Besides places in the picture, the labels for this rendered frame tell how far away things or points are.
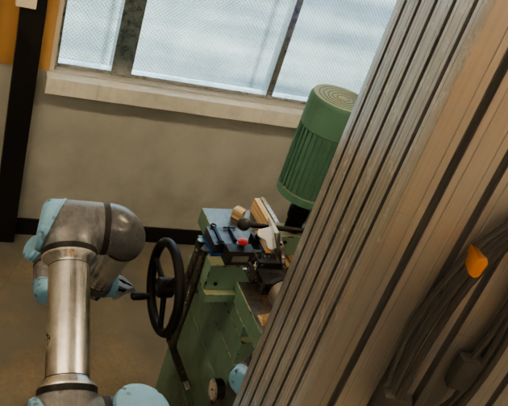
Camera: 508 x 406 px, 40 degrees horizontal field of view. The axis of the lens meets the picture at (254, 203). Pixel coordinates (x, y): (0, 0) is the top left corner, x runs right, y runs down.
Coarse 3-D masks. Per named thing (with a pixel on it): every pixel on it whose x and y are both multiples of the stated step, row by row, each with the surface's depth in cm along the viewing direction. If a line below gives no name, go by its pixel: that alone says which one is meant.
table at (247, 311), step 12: (204, 216) 222; (216, 216) 223; (228, 216) 225; (252, 216) 229; (204, 228) 222; (252, 228) 223; (240, 288) 195; (252, 288) 197; (204, 300) 194; (216, 300) 196; (228, 300) 198; (240, 300) 194; (252, 300) 192; (264, 300) 194; (240, 312) 194; (252, 312) 188; (264, 312) 189; (252, 324) 186; (252, 336) 186
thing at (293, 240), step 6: (276, 222) 204; (282, 234) 200; (288, 234) 201; (294, 234) 202; (300, 234) 202; (282, 240) 200; (288, 240) 201; (294, 240) 202; (288, 246) 202; (294, 246) 203; (288, 252) 204
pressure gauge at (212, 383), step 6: (216, 378) 194; (210, 384) 194; (216, 384) 191; (222, 384) 191; (210, 390) 194; (216, 390) 190; (222, 390) 191; (210, 396) 194; (216, 396) 190; (222, 396) 191; (216, 402) 196
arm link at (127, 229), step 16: (112, 208) 150; (112, 224) 147; (128, 224) 150; (112, 240) 148; (128, 240) 150; (144, 240) 157; (112, 256) 157; (128, 256) 156; (96, 272) 172; (112, 272) 169; (96, 288) 180; (112, 288) 185
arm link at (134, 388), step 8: (128, 384) 135; (136, 384) 136; (144, 384) 137; (120, 392) 132; (128, 392) 133; (136, 392) 134; (144, 392) 135; (152, 392) 136; (104, 400) 132; (112, 400) 132; (120, 400) 131; (128, 400) 132; (136, 400) 132; (144, 400) 133; (152, 400) 134; (160, 400) 135
